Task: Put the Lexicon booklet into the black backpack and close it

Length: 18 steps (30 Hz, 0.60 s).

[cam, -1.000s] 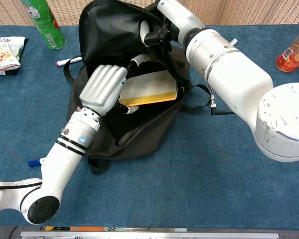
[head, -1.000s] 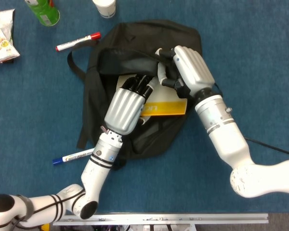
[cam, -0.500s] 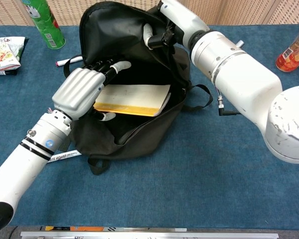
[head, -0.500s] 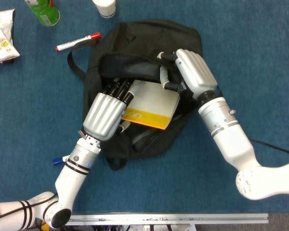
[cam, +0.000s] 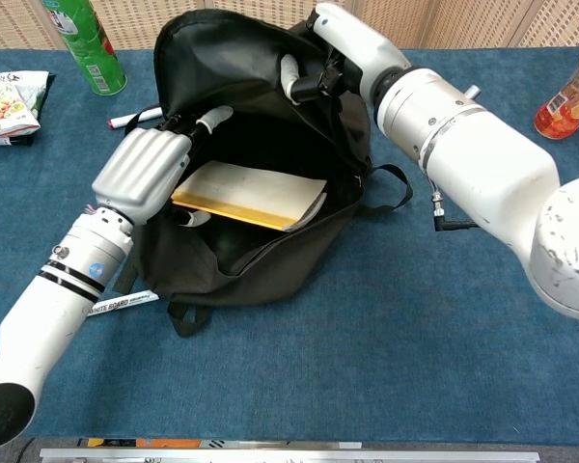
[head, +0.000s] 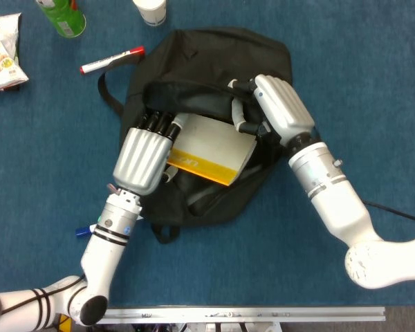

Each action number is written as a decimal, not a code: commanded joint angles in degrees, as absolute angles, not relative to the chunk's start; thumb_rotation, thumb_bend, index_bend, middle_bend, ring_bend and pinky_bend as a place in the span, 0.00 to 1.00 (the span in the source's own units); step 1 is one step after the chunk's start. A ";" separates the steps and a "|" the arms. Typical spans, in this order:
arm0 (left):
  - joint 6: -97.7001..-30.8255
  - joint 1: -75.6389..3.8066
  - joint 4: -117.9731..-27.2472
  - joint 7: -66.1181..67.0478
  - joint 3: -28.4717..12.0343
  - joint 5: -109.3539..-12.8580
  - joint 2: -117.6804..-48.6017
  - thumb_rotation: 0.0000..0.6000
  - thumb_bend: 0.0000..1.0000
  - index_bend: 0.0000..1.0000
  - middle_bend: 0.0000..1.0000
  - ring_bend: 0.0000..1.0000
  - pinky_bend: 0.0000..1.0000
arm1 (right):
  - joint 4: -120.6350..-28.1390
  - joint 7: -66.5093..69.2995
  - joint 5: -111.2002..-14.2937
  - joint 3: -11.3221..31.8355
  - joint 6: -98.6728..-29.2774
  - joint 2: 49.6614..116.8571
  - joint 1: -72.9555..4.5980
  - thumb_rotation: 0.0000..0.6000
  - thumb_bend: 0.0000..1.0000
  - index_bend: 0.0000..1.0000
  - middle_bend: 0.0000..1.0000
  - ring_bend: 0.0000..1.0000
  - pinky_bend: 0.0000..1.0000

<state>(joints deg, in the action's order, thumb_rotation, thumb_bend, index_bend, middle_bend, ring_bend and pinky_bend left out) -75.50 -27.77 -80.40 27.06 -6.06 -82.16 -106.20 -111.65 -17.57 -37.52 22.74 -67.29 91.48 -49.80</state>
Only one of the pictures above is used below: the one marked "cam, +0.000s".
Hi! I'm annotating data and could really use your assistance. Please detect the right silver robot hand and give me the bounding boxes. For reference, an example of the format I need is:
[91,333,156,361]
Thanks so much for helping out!
[279,2,411,106]

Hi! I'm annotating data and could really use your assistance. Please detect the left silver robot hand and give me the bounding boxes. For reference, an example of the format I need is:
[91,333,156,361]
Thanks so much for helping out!
[91,105,235,228]

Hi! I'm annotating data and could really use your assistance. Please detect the yellow and white book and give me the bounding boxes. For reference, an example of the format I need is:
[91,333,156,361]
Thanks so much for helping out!
[171,160,329,233]

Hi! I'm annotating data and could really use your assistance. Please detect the black fabric backpack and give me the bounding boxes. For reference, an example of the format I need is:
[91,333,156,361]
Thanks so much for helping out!
[113,8,414,339]

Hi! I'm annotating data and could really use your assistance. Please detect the red capped whiteboard marker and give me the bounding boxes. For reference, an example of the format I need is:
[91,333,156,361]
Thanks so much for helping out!
[107,106,163,130]

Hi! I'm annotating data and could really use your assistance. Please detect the wicker folding screen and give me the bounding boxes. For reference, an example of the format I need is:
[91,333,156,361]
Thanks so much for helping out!
[0,0,579,51]

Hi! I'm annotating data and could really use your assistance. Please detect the blue capped whiteboard marker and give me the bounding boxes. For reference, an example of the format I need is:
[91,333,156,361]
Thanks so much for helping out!
[89,290,160,317]

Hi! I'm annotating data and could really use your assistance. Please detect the green chips can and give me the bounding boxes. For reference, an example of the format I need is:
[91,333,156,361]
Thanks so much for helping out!
[41,0,128,96]

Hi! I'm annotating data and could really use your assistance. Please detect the white snack bag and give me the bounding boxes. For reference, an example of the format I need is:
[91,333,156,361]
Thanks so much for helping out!
[0,69,57,147]

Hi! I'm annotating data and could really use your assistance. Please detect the orange drink bottle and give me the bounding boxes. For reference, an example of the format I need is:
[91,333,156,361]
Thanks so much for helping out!
[533,36,579,141]

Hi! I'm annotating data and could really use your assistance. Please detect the orange striped base panel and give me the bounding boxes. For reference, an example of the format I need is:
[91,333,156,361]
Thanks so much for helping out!
[76,437,363,450]

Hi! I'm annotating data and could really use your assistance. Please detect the blue felt table cover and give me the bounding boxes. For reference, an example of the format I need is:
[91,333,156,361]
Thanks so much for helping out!
[0,46,579,445]

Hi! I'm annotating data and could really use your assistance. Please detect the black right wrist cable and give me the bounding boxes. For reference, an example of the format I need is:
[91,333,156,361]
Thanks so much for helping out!
[431,190,479,232]

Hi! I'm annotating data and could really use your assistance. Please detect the aluminium profile rail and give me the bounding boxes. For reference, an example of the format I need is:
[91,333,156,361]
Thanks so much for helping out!
[39,447,541,463]

